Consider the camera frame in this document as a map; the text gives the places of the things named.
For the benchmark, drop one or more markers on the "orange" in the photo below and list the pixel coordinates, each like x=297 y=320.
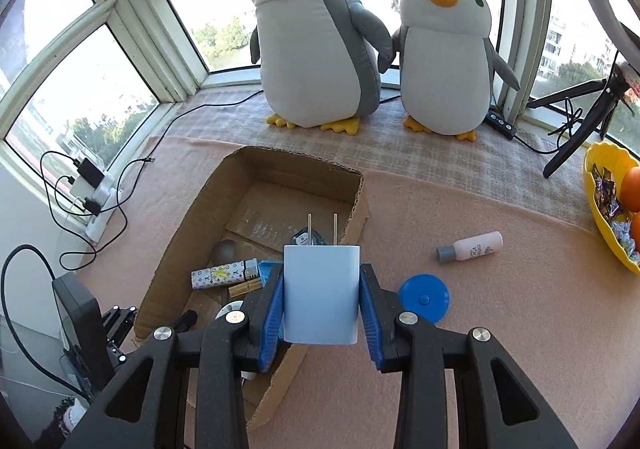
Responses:
x=636 y=231
x=631 y=189

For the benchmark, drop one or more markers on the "yellow plastic bowl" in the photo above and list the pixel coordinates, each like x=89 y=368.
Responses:
x=597 y=209

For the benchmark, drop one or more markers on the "blue plastic holder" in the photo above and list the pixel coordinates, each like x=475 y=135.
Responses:
x=270 y=271

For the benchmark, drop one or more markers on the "small plush penguin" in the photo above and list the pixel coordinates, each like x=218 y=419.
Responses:
x=445 y=69

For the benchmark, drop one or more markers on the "white window frame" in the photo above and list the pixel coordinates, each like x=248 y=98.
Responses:
x=140 y=14

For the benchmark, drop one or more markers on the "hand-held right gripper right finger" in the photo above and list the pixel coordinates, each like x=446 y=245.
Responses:
x=372 y=324

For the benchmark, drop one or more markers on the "black inline remote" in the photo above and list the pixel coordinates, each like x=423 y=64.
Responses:
x=500 y=125

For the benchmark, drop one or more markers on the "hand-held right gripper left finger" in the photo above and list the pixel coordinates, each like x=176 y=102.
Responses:
x=272 y=324

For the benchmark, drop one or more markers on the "black tripod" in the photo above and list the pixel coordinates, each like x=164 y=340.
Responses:
x=575 y=141

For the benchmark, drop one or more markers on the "brown cardboard box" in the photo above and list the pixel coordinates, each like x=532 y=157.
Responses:
x=200 y=229

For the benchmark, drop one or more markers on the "blue round tape measure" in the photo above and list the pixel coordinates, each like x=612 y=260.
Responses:
x=425 y=296

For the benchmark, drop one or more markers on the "blue dental floss case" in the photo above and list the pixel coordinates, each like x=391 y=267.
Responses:
x=302 y=236

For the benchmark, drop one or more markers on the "white charger plug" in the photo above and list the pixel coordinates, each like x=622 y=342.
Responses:
x=320 y=294

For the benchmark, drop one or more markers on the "checked table cloth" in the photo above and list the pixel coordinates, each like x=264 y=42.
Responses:
x=350 y=149

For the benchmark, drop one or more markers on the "wooden clothespin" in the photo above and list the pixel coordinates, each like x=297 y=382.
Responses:
x=245 y=286

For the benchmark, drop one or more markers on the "large plush penguin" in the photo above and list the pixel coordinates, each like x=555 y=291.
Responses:
x=305 y=54

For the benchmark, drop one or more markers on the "grey spoon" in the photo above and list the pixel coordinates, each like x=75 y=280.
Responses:
x=226 y=250

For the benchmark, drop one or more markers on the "power strip with chargers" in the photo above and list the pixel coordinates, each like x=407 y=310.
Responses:
x=149 y=159

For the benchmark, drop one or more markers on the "white adapter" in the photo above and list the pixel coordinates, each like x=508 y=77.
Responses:
x=80 y=188

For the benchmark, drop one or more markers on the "white power strip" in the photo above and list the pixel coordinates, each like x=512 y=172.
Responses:
x=105 y=199

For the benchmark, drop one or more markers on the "white plug-in device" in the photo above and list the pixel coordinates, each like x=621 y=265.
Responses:
x=231 y=305

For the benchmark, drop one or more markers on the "large black adapter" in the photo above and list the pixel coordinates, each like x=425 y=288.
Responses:
x=90 y=171

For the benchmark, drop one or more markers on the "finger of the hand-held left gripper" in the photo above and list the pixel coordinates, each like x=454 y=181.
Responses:
x=186 y=321
x=120 y=324

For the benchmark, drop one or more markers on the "pile of wrapped candies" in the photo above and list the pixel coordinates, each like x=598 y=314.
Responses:
x=607 y=194

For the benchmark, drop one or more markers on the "small black adapter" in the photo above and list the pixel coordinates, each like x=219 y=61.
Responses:
x=92 y=205

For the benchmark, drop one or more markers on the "patterned lighter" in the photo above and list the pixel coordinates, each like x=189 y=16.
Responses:
x=222 y=274

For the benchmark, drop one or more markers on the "small pink bottle grey cap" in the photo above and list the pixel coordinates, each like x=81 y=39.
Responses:
x=475 y=245

